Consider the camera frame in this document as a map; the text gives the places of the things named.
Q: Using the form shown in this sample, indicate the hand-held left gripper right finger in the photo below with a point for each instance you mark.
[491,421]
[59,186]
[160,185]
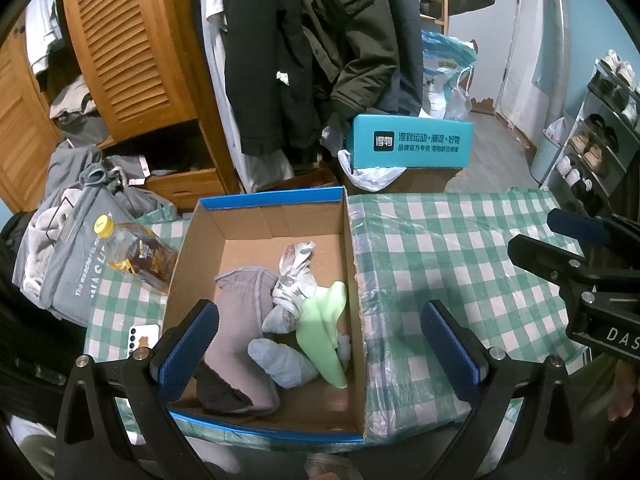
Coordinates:
[447,355]

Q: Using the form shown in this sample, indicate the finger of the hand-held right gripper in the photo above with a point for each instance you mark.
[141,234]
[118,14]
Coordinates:
[580,225]
[545,257]

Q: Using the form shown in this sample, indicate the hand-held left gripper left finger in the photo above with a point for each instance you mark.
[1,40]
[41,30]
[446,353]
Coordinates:
[192,350]

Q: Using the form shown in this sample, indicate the dark grey sock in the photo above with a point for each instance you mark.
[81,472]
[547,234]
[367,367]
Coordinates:
[220,390]

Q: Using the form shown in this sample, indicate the grey-brown sock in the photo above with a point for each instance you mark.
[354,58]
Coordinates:
[240,320]

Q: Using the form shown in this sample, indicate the blue-rimmed cardboard box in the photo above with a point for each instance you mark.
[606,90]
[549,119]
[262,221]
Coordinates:
[240,255]

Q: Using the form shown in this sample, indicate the light green sock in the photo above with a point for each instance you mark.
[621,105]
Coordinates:
[320,330]

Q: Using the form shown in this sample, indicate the person's right hand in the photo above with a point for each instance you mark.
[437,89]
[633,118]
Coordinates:
[625,390]

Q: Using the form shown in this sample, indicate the white smartphone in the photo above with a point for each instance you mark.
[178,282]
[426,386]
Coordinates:
[145,335]

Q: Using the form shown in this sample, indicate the shoe rack with shoes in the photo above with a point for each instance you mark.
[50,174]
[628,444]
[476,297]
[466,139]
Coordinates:
[592,152]

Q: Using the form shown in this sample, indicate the light blue trash bin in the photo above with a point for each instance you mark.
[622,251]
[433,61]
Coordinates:
[545,160]

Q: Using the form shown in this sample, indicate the green checkered tablecloth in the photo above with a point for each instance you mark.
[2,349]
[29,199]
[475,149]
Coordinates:
[425,260]

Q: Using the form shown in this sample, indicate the yellow-capped plastic bottle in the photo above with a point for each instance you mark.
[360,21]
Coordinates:
[145,257]

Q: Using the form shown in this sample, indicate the grey tote bag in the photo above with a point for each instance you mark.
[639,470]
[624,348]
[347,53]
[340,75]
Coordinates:
[75,280]

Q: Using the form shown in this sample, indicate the brown cardboard box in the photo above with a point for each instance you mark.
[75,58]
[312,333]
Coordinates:
[430,180]

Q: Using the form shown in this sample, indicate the wooden drawer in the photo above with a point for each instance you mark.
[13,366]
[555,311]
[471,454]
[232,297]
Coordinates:
[185,187]

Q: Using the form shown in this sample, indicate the teal shoe box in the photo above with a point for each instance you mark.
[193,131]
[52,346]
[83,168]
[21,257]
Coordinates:
[425,142]

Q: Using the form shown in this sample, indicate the light grey cloth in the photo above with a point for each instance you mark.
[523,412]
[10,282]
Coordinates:
[45,240]

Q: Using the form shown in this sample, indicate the white door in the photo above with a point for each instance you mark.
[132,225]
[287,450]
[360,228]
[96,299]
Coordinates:
[530,35]

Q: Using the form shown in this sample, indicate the blue and white plastic bag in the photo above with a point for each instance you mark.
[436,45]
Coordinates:
[440,60]

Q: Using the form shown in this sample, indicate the grey hoodie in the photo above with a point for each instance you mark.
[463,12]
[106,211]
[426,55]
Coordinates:
[70,165]

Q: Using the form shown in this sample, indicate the dark blue hanging coat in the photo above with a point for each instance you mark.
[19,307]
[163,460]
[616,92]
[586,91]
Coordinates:
[405,60]

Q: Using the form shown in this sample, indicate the grey clothes pile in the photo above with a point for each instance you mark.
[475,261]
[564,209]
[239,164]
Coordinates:
[75,110]

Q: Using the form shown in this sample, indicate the black hanging jacket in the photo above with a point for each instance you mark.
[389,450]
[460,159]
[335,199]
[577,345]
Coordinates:
[265,60]

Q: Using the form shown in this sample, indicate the olive green hanging jacket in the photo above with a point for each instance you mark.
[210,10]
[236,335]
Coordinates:
[350,25]

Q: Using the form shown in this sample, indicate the wooden louvered wardrobe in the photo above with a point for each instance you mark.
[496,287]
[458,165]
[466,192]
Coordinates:
[125,35]

